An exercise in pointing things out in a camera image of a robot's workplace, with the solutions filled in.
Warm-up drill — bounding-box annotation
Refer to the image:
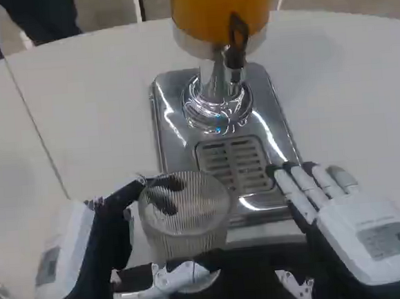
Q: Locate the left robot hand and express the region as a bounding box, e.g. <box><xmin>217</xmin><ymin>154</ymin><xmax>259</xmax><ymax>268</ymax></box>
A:
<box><xmin>24</xmin><ymin>168</ymin><xmax>224</xmax><ymax>299</ymax></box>

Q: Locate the black tap lever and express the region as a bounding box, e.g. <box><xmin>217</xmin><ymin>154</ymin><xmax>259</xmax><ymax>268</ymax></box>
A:
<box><xmin>221</xmin><ymin>10</ymin><xmax>253</xmax><ymax>83</ymax></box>

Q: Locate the steel drip tray grid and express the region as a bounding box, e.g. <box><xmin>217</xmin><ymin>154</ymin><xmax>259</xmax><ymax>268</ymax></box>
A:
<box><xmin>194</xmin><ymin>133</ymin><xmax>277</xmax><ymax>197</ymax></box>

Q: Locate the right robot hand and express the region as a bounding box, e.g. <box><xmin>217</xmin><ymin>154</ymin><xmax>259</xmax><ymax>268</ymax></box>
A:
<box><xmin>265</xmin><ymin>153</ymin><xmax>400</xmax><ymax>299</ymax></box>

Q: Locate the person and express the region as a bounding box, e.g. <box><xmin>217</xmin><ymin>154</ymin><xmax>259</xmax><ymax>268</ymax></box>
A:
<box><xmin>0</xmin><ymin>0</ymin><xmax>86</xmax><ymax>68</ymax></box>

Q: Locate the clear ribbed glass cup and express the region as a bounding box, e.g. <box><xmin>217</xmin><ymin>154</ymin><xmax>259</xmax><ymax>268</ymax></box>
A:
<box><xmin>135</xmin><ymin>166</ymin><xmax>238</xmax><ymax>263</ymax></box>

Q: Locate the orange juice drink dispenser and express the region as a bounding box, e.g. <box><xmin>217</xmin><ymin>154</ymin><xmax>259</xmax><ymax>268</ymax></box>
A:
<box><xmin>141</xmin><ymin>0</ymin><xmax>309</xmax><ymax>254</ymax></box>

